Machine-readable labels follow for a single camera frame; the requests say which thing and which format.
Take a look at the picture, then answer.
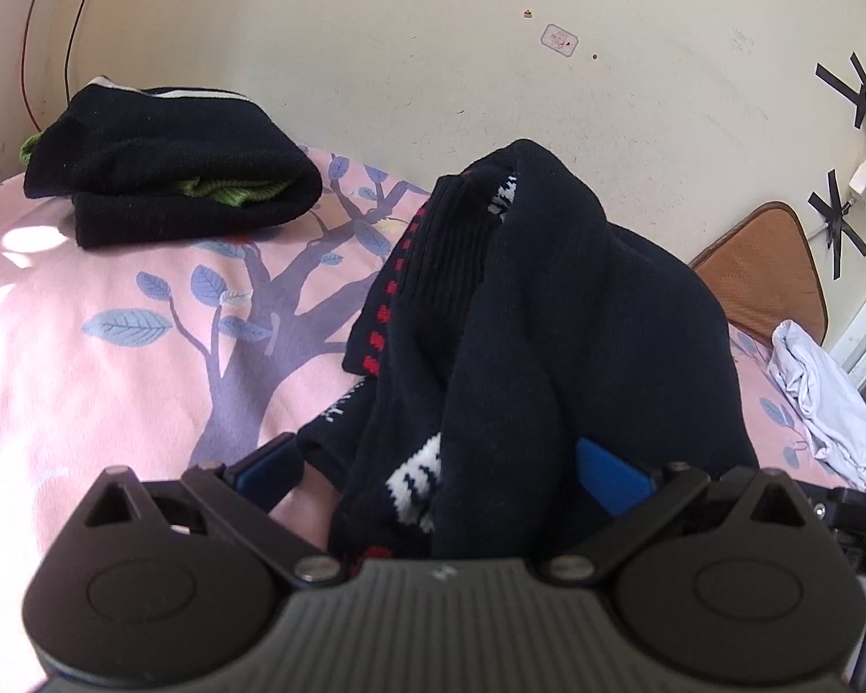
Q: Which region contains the navy reindeer pattern sweater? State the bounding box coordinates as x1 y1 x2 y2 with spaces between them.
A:
297 139 756 563

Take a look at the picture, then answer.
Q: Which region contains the pink floral bed sheet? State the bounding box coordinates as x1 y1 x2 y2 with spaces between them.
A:
0 152 866 691

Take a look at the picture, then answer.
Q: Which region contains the white cloth garment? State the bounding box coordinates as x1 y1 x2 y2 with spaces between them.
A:
768 319 866 494

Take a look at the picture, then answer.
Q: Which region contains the brown seat cushion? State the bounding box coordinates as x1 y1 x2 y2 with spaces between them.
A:
690 202 829 344

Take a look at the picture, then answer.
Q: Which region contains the folded black garment stack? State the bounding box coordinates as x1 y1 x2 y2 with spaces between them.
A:
23 77 322 251

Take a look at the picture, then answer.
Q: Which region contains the black tape cross lower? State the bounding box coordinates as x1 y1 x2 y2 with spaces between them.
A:
807 169 866 280

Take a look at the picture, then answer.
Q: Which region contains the black tape cross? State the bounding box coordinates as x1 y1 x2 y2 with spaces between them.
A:
807 169 866 280
815 52 866 130

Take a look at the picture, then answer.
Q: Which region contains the black tape cross upper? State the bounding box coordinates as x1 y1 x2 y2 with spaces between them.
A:
815 52 866 130

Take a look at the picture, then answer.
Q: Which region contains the small wall sticker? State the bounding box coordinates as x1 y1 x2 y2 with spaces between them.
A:
539 24 578 58

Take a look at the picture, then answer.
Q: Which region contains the red wall cable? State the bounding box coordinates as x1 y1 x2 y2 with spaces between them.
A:
18 0 53 135

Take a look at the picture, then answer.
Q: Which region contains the black wall cable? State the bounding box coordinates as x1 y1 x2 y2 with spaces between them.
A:
62 0 111 102

